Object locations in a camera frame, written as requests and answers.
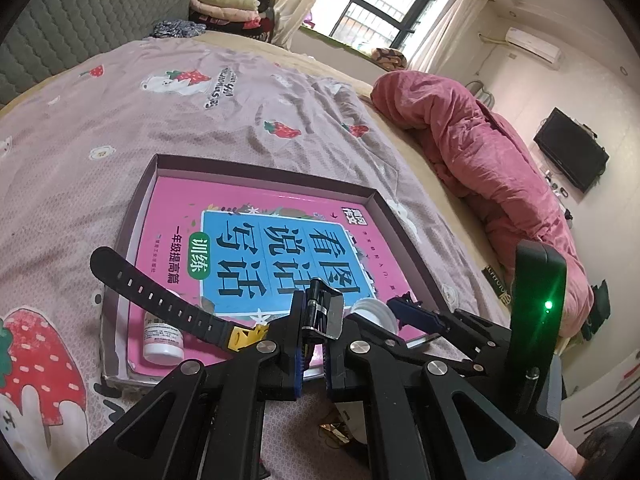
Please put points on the dark bag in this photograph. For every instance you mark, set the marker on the dark bag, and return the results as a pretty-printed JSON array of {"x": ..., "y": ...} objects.
[{"x": 599, "y": 305}]

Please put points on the small dark card packet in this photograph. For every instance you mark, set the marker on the small dark card packet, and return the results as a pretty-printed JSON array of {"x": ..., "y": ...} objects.
[{"x": 497, "y": 285}]

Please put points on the white pill bottle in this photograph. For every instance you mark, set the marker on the white pill bottle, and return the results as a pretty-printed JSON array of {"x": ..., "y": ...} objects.
[{"x": 162, "y": 342}]

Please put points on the dark floral cloth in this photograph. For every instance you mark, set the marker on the dark floral cloth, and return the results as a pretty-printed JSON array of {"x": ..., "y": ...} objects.
[{"x": 177, "y": 30}]

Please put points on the grey quilted headboard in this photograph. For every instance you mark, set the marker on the grey quilted headboard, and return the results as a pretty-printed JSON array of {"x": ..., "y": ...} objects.
[{"x": 60, "y": 25}]

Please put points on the white curtain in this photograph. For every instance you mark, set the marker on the white curtain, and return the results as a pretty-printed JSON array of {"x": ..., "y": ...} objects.
[
  {"x": 450, "y": 25},
  {"x": 300, "y": 0}
]

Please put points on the pink quilt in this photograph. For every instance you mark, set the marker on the pink quilt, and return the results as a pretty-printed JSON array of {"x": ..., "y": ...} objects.
[{"x": 465, "y": 150}]

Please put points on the pink and blue book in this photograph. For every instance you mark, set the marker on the pink and blue book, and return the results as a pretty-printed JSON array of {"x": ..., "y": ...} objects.
[{"x": 170, "y": 220}]

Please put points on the dark round object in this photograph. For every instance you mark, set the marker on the dark round object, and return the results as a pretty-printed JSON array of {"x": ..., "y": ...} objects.
[{"x": 607, "y": 447}]

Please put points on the white air conditioner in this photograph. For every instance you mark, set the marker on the white air conditioner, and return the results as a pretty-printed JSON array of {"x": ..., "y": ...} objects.
[{"x": 532, "y": 44}]

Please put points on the white metal frame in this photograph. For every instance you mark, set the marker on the white metal frame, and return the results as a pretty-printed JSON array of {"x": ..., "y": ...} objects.
[{"x": 481, "y": 92}]

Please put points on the stack of folded clothes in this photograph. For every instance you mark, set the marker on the stack of folded clothes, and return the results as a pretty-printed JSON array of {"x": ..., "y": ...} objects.
[{"x": 225, "y": 7}]

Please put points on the person's right forearm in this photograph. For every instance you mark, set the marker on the person's right forearm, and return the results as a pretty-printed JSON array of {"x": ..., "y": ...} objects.
[{"x": 565, "y": 452}]

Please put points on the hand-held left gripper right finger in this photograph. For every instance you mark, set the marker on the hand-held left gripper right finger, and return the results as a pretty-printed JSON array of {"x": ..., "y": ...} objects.
[{"x": 327, "y": 370}]

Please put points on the small white bottle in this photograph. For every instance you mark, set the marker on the small white bottle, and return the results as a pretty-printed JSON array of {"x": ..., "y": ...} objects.
[{"x": 372, "y": 310}]

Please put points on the black television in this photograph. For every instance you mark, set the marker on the black television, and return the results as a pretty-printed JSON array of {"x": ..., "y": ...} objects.
[{"x": 570, "y": 152}]

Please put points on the shallow cardboard box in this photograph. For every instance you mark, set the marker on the shallow cardboard box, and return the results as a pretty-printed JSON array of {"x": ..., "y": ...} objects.
[{"x": 145, "y": 200}]

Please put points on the brown patterned cushion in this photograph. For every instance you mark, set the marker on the brown patterned cushion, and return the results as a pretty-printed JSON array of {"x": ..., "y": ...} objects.
[{"x": 390, "y": 59}]

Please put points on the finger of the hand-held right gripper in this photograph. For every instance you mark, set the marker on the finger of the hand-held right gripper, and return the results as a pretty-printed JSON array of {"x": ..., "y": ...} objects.
[
  {"x": 412, "y": 310},
  {"x": 470, "y": 362}
]

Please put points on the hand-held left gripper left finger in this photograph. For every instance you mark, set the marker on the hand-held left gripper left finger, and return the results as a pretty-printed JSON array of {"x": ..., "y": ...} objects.
[{"x": 299, "y": 370}]

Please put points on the barred window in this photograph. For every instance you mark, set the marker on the barred window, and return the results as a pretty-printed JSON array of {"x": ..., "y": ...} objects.
[{"x": 380, "y": 5}]

